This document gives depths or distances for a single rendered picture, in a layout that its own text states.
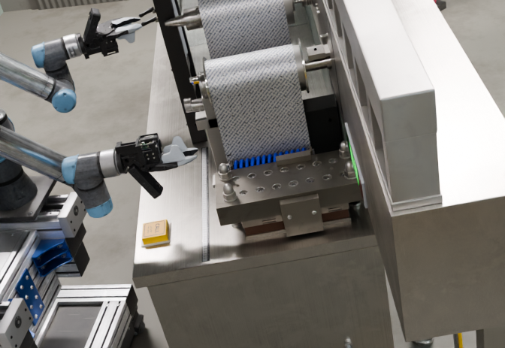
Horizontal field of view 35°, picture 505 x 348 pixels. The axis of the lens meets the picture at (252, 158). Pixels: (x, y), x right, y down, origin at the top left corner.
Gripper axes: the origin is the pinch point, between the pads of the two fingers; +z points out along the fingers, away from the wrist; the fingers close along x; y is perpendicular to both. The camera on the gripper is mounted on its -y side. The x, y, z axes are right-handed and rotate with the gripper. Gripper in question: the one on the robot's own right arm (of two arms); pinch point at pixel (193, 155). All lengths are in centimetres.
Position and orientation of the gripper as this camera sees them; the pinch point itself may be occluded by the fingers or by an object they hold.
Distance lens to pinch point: 216.3
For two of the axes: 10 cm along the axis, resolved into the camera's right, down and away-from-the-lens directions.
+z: 9.8, -1.7, -0.8
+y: -1.9, -8.9, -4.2
